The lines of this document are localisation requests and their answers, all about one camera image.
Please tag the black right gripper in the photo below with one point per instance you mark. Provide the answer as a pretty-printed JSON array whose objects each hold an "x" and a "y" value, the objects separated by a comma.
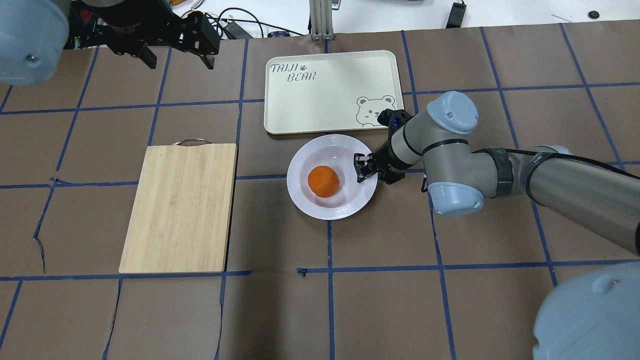
[{"x": 384, "y": 161}]

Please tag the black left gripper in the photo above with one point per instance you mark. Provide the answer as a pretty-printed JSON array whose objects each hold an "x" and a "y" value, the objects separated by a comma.
[{"x": 131, "y": 19}]

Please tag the orange fruit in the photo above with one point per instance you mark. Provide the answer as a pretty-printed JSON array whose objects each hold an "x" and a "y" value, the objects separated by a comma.
[{"x": 323, "y": 181}]

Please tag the white round plate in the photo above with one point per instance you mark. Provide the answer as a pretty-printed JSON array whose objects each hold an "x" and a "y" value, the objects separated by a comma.
[{"x": 336, "y": 151}]

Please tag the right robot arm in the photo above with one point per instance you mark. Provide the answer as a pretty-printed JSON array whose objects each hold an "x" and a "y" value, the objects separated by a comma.
[{"x": 594, "y": 316}]

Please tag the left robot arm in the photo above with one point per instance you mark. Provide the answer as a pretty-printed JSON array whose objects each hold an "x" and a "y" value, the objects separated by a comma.
[{"x": 34, "y": 33}]

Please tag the cream bear tray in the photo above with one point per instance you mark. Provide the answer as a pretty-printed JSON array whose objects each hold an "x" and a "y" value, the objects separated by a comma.
[{"x": 339, "y": 92}]

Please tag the wooden cutting board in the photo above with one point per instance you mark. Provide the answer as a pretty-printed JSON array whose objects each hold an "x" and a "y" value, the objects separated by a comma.
[{"x": 180, "y": 219}]

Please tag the black power adapter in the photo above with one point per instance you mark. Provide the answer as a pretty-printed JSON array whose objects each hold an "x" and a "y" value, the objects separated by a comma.
[{"x": 456, "y": 15}]

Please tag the aluminium frame post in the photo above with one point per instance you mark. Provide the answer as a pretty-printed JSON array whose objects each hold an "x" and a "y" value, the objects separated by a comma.
[{"x": 321, "y": 20}]

